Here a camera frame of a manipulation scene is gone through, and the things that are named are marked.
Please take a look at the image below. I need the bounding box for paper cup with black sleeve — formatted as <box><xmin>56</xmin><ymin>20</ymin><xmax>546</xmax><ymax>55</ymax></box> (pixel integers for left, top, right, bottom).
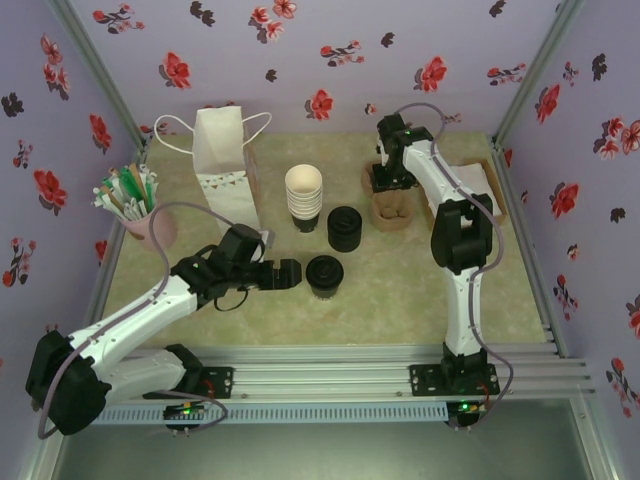
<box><xmin>305</xmin><ymin>254</ymin><xmax>346</xmax><ymax>302</ymax></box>

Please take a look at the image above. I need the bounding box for white printed paper bag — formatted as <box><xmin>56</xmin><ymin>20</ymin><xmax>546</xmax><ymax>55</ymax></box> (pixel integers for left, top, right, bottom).
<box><xmin>153</xmin><ymin>103</ymin><xmax>275</xmax><ymax>236</ymax></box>

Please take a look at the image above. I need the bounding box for stack of black cup lids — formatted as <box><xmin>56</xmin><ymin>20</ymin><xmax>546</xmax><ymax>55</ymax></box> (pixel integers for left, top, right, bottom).
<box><xmin>327</xmin><ymin>205</ymin><xmax>362</xmax><ymax>253</ymax></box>

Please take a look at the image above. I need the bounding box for white paper napkin stack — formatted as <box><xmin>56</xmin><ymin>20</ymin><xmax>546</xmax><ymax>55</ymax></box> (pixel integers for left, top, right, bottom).
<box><xmin>447</xmin><ymin>163</ymin><xmax>501</xmax><ymax>211</ymax></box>

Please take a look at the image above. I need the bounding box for stack of paper cups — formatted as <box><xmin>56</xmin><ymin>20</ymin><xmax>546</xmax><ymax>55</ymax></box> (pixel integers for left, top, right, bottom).
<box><xmin>284</xmin><ymin>164</ymin><xmax>324</xmax><ymax>235</ymax></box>

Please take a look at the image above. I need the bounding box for pink straw holder cup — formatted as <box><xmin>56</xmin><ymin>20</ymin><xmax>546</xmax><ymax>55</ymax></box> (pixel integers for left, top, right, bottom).
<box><xmin>122</xmin><ymin>197</ymin><xmax>179</xmax><ymax>254</ymax></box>

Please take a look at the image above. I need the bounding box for brown cardboard napkin tray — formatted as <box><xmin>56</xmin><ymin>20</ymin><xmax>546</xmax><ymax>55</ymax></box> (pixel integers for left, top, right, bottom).
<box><xmin>419</xmin><ymin>158</ymin><xmax>509</xmax><ymax>232</ymax></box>

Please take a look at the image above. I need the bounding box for white paper-wrapped straw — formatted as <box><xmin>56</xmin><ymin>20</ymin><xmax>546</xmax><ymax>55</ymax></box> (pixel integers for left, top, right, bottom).
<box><xmin>141</xmin><ymin>162</ymin><xmax>161</xmax><ymax>206</ymax></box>
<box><xmin>91</xmin><ymin>198</ymin><xmax>136</xmax><ymax>222</ymax></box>
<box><xmin>91</xmin><ymin>185</ymin><xmax>132</xmax><ymax>220</ymax></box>

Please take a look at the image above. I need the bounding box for green straw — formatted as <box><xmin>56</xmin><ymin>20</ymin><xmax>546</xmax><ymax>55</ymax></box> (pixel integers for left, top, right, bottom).
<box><xmin>101</xmin><ymin>174</ymin><xmax>135</xmax><ymax>217</ymax></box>
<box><xmin>125</xmin><ymin>167</ymin><xmax>150</xmax><ymax>217</ymax></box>

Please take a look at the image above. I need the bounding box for brown wooden stirrer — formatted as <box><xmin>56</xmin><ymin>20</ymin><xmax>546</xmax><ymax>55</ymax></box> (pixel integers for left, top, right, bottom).
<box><xmin>110</xmin><ymin>168</ymin><xmax>141</xmax><ymax>214</ymax></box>
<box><xmin>128</xmin><ymin>162</ymin><xmax>154</xmax><ymax>214</ymax></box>

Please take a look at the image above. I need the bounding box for grey metal panel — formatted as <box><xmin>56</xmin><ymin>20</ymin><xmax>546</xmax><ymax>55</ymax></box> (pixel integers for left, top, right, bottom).
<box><xmin>24</xmin><ymin>422</ymin><xmax>621</xmax><ymax>480</ymax></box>

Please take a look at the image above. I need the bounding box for thin black cable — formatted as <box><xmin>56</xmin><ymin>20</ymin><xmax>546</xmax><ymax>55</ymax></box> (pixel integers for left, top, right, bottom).
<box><xmin>212</xmin><ymin>287</ymin><xmax>250</xmax><ymax>312</ymax></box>

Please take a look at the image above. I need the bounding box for right arm lilac cable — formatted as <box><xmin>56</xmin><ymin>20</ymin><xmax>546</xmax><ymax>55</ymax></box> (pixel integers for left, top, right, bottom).
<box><xmin>394</xmin><ymin>102</ymin><xmax>516</xmax><ymax>431</ymax></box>

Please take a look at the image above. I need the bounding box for arm lilac cable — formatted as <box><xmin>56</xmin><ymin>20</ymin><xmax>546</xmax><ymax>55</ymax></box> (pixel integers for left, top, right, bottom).
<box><xmin>394</xmin><ymin>102</ymin><xmax>516</xmax><ymax>431</ymax></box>
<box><xmin>37</xmin><ymin>201</ymin><xmax>236</xmax><ymax>441</ymax></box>

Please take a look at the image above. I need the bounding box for left arm lilac cable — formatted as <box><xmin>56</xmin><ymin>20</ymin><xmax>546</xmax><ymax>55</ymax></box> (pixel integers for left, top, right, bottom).
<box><xmin>37</xmin><ymin>201</ymin><xmax>236</xmax><ymax>441</ymax></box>

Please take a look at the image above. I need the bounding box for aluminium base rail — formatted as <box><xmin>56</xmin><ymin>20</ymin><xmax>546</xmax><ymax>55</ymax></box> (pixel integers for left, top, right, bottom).
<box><xmin>84</xmin><ymin>344</ymin><xmax>599</xmax><ymax>401</ymax></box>

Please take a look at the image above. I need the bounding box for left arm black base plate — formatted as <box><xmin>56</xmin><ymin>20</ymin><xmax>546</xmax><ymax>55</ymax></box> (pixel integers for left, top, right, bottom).
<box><xmin>197</xmin><ymin>366</ymin><xmax>235</xmax><ymax>400</ymax></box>

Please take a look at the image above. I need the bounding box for white slotted cable duct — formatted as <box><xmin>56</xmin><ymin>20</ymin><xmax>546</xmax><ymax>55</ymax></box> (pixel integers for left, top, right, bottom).
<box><xmin>94</xmin><ymin>402</ymin><xmax>450</xmax><ymax>426</ymax></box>

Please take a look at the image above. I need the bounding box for right aluminium corner post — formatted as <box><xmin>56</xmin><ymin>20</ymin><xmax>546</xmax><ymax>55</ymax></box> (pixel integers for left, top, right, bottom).
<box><xmin>492</xmin><ymin>0</ymin><xmax>587</xmax><ymax>151</ymax></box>

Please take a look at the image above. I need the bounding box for aluminium corner post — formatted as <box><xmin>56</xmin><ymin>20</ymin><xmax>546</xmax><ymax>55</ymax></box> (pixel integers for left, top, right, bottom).
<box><xmin>492</xmin><ymin>0</ymin><xmax>587</xmax><ymax>151</ymax></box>
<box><xmin>47</xmin><ymin>0</ymin><xmax>151</xmax><ymax>151</ymax></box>

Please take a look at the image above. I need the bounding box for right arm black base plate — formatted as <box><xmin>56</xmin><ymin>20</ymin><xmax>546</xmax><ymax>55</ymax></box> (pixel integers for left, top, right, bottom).
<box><xmin>408</xmin><ymin>364</ymin><xmax>501</xmax><ymax>399</ymax></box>

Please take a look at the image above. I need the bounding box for left aluminium corner post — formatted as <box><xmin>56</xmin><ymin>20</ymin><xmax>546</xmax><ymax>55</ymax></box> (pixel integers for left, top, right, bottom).
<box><xmin>47</xmin><ymin>0</ymin><xmax>151</xmax><ymax>151</ymax></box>

